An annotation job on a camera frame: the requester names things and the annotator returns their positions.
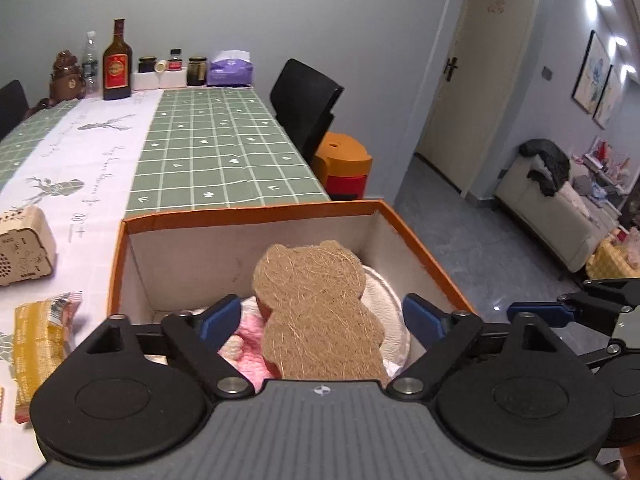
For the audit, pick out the dark glass jar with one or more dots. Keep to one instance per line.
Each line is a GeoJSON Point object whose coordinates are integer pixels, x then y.
{"type": "Point", "coordinates": [197, 71]}

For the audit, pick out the framed wall picture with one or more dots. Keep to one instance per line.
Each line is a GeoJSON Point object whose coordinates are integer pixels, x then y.
{"type": "Point", "coordinates": [590, 70]}
{"type": "Point", "coordinates": [611, 100]}

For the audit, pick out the small white roll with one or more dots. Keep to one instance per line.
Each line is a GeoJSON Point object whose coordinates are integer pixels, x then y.
{"type": "Point", "coordinates": [161, 66]}

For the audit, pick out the white printed table runner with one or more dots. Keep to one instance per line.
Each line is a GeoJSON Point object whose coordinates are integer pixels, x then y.
{"type": "Point", "coordinates": [100, 170]}

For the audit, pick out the wooden speaker box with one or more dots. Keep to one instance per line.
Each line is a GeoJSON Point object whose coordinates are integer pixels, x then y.
{"type": "Point", "coordinates": [25, 245]}

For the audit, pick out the cream sofa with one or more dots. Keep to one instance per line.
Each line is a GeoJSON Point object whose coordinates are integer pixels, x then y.
{"type": "Point", "coordinates": [540, 210]}

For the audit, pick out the white box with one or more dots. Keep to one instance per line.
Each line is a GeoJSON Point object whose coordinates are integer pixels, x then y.
{"type": "Point", "coordinates": [146, 81]}
{"type": "Point", "coordinates": [174, 79]}

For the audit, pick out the small ink bottle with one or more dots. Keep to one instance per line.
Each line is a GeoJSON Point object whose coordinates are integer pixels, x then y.
{"type": "Point", "coordinates": [175, 61]}

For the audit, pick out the yellow checked cloth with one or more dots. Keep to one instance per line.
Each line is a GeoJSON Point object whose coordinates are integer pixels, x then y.
{"type": "Point", "coordinates": [610, 260]}

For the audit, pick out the pink crochet toy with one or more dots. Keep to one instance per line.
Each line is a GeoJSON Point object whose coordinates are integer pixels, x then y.
{"type": "Point", "coordinates": [250, 355]}

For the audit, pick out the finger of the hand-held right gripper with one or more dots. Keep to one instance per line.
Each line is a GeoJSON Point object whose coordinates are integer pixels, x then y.
{"type": "Point", "coordinates": [610, 286]}
{"type": "Point", "coordinates": [540, 312]}

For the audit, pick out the green checked tablecloth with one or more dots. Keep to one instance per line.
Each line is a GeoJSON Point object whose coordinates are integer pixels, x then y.
{"type": "Point", "coordinates": [225, 150]}

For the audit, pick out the purple tissue pack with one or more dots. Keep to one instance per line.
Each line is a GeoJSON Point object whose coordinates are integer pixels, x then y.
{"type": "Point", "coordinates": [230, 70]}

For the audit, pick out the orange plastic stool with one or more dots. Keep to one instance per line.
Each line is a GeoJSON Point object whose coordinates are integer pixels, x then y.
{"type": "Point", "coordinates": [342, 152]}

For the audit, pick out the cream door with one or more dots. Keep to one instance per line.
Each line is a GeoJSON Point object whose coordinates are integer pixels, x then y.
{"type": "Point", "coordinates": [475, 85]}

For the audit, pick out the dark chair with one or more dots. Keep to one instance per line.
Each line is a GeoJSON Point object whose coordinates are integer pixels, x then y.
{"type": "Point", "coordinates": [10, 110]}

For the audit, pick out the clear water bottle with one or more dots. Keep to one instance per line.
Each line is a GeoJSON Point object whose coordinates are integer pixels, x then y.
{"type": "Point", "coordinates": [90, 65]}

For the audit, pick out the brown liquor bottle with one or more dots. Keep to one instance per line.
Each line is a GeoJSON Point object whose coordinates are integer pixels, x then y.
{"type": "Point", "coordinates": [117, 70]}

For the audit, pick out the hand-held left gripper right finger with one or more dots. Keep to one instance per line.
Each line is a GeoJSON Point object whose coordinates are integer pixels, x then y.
{"type": "Point", "coordinates": [422, 317]}

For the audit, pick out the yellow snack packet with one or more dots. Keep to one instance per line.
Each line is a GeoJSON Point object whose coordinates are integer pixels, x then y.
{"type": "Point", "coordinates": [35, 345]}

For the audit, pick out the brown figurine jar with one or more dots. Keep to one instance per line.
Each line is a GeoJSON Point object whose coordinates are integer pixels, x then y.
{"type": "Point", "coordinates": [67, 80]}

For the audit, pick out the black chair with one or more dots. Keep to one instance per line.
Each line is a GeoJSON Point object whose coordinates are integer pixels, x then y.
{"type": "Point", "coordinates": [300, 100]}

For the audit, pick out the brown coir bear scrubber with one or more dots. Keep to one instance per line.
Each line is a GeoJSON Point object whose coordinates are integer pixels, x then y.
{"type": "Point", "coordinates": [310, 310]}

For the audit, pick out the black garment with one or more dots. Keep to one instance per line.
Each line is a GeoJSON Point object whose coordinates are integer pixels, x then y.
{"type": "Point", "coordinates": [550, 160]}

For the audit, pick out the small dark jar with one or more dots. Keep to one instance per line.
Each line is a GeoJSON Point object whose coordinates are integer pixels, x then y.
{"type": "Point", "coordinates": [147, 64]}

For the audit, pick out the orange cardboard box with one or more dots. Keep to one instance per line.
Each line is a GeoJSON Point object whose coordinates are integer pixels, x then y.
{"type": "Point", "coordinates": [200, 250]}

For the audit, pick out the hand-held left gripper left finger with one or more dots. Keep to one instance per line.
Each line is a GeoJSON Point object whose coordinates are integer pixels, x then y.
{"type": "Point", "coordinates": [220, 317]}

